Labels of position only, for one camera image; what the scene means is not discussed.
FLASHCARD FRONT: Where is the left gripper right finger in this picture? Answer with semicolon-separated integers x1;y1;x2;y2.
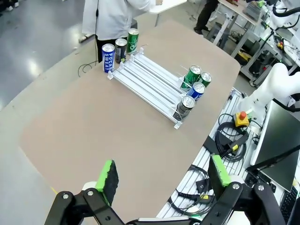
201;154;285;225

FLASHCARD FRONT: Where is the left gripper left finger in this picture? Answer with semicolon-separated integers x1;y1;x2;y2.
44;159;128;225

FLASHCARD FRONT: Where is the aluminium profile robot base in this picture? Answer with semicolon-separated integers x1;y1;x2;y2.
156;88;268;225

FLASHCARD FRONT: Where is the person in white zip hoodie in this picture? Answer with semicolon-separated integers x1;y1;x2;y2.
82;0;152;41

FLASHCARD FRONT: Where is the black power adapter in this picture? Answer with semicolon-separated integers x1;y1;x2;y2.
224;135;249;153

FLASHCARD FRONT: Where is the yellow emergency stop button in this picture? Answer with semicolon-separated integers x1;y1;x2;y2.
234;111;253;129

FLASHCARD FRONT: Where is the black computer monitor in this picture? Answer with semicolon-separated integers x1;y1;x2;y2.
250;100;300;193

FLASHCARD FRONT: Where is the black keyboard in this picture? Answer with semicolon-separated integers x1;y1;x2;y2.
279;185;300;225

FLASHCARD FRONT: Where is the green Chilsung cider can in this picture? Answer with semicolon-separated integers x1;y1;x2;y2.
180;65;202;92
199;72;213;89

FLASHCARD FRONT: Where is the white can dispenser rack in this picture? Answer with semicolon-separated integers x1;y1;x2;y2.
107;47;207;130

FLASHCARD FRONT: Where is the blue Pocari Sweat display can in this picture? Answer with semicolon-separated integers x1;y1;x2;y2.
101;44;116;73

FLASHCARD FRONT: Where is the yellow tool case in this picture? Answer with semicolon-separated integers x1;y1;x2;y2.
236;52;253;65

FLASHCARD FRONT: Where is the black Pepsi display can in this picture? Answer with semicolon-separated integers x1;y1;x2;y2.
114;38;128;64

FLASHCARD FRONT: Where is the green Chilsung display can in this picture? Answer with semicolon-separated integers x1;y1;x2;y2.
127;28;140;55

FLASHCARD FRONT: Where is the bystander in grey jacket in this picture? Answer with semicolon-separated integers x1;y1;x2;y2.
193;0;219;35

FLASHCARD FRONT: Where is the large white table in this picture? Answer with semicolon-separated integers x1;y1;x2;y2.
149;0;188;28

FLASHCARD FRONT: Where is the black metal bracket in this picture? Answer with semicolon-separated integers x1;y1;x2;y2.
195;179;211;193

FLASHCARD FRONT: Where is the black plug cable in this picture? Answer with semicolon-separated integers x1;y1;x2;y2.
167;164;218;216

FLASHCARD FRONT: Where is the coiled black cable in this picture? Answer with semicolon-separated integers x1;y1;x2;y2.
215;113;250;163

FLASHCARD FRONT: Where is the thin black hanging cable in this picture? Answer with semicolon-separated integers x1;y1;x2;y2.
78;0;100;77

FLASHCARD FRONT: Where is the workbench with metal frame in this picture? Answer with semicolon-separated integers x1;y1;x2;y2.
206;0;282;87

